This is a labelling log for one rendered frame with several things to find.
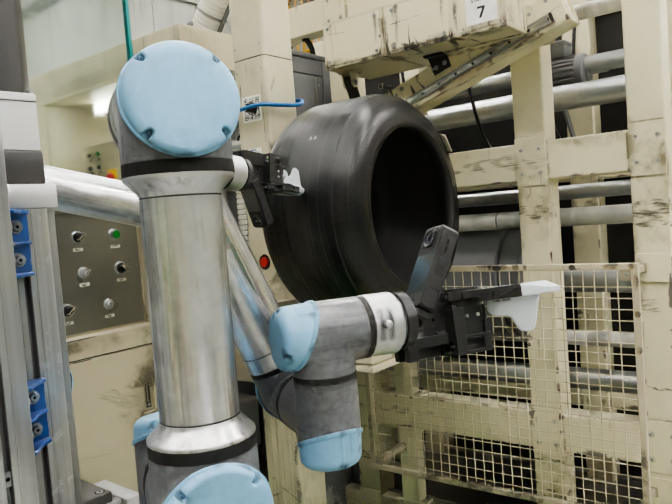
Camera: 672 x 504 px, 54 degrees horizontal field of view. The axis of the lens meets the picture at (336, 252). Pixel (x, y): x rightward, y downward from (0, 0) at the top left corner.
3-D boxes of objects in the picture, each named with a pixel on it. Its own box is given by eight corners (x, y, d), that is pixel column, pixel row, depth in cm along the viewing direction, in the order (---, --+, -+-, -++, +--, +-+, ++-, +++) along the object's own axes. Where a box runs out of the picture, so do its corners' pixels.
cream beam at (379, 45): (324, 71, 208) (320, 24, 208) (369, 80, 228) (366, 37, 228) (507, 25, 171) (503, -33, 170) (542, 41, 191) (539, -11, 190)
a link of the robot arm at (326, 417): (337, 439, 87) (330, 356, 86) (376, 466, 76) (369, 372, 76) (280, 452, 83) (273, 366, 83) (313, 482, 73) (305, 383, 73)
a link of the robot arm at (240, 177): (234, 187, 135) (208, 191, 140) (251, 190, 138) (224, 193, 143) (235, 151, 135) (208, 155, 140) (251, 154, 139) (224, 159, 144)
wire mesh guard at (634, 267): (371, 468, 230) (356, 267, 226) (374, 466, 231) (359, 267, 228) (651, 526, 175) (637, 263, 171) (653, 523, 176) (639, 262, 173)
